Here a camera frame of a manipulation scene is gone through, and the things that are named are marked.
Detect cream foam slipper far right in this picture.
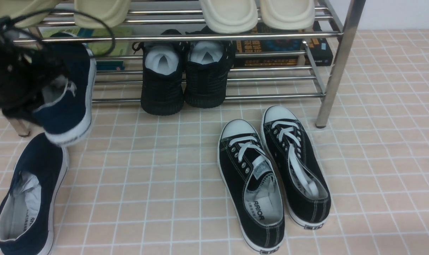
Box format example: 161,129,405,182
260,0,315,30

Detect black knit shoe right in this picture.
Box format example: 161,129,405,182
184,40,236,109

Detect silver metal shoe rack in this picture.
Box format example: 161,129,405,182
5,0,365,129

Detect black canvas sneaker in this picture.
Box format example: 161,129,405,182
218,119,285,254
261,105,332,230

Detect black knit shoe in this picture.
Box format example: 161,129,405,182
132,41,188,116
184,40,236,109

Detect black canvas sneaker left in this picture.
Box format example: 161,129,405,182
218,119,285,254

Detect olive foam slipper far left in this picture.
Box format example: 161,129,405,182
0,0,61,29

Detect black book stack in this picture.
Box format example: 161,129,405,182
234,38,334,68

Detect cream foam slipper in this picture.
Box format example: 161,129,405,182
260,0,315,30
199,0,258,34

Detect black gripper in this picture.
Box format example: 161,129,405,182
0,18,68,124

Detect black canvas sneaker right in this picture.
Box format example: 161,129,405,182
261,105,332,230

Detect black cable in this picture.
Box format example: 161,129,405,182
0,9,116,57

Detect green book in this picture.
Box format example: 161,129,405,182
41,27,133,71

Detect navy sneaker white sole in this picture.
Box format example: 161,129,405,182
31,41,97,147

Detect black knit shoe left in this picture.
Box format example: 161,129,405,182
132,41,188,116

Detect olive foam slipper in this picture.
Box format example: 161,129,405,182
0,0,61,29
74,0,131,29

